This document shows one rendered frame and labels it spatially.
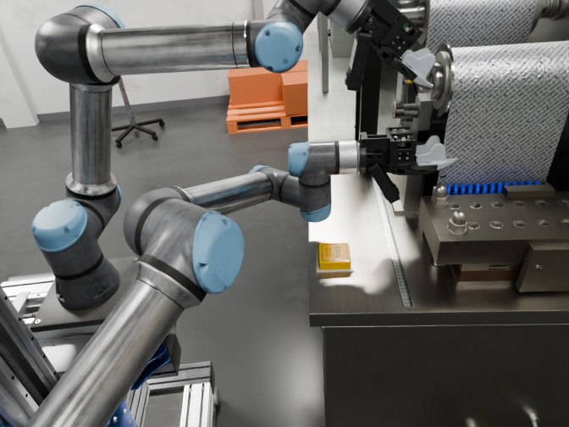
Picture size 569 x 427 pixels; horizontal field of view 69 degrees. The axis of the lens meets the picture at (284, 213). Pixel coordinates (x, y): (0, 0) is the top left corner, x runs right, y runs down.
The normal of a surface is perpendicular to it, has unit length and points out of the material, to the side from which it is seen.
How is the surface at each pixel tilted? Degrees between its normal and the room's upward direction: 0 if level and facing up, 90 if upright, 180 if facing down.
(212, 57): 103
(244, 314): 0
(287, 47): 90
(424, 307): 0
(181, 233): 24
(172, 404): 0
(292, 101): 90
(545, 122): 90
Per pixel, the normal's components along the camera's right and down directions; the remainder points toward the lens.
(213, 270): 0.88, 0.18
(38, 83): 0.09, 0.57
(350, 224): -0.07, -0.81
